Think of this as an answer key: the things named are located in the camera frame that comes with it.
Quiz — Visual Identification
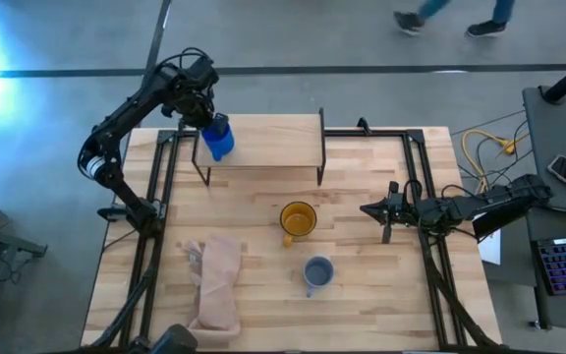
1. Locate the yellow cable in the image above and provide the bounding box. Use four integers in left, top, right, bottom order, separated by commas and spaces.
461, 128, 530, 194

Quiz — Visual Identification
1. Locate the beige cloth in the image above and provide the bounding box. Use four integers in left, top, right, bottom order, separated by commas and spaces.
180, 235, 244, 340

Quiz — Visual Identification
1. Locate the grey side table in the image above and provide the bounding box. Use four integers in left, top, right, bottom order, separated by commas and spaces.
522, 86, 566, 217

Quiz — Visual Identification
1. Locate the yellow mug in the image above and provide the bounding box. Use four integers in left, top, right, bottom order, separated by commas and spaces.
279, 201, 318, 248

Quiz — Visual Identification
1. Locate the grey mug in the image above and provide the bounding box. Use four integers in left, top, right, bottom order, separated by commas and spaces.
303, 255, 336, 299

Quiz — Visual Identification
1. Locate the dark lower desk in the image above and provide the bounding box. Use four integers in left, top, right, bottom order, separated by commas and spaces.
526, 206, 566, 331

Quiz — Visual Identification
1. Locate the grey metal stand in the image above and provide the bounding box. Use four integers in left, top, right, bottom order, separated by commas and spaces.
0, 220, 48, 260

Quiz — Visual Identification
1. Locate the white paper sheet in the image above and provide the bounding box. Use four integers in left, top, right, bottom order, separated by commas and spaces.
478, 228, 503, 266

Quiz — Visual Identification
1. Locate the wooden shelf with black legs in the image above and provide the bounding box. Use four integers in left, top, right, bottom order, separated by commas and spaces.
192, 107, 327, 187

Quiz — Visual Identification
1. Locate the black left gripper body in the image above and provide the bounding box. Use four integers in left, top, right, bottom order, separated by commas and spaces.
174, 82, 216, 131

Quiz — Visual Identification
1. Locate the person's shoe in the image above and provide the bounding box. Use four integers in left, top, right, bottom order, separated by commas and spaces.
393, 10, 426, 36
467, 20, 508, 38

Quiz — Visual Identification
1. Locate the blue plastic cup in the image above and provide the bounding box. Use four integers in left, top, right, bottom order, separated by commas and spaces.
200, 115, 236, 162

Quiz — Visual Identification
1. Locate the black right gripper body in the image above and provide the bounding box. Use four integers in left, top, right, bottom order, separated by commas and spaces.
381, 180, 421, 245

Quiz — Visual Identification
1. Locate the black aluminium table frame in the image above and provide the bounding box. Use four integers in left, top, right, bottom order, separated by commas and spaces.
85, 117, 500, 353

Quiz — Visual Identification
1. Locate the person's leg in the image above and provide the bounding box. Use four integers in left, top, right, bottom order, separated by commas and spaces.
491, 0, 516, 25
418, 0, 454, 21

